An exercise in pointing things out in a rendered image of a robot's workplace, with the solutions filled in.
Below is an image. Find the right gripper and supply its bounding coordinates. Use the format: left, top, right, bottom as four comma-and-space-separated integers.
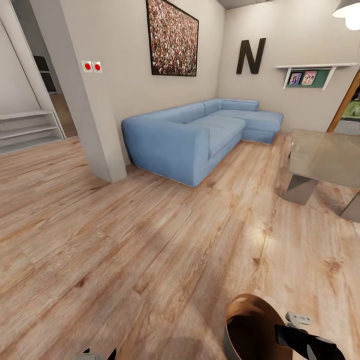
274, 324, 309, 356

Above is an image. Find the trash can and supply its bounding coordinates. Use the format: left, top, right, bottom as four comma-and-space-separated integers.
223, 293, 294, 360

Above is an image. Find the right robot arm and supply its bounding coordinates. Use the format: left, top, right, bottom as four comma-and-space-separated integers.
274, 311, 346, 360

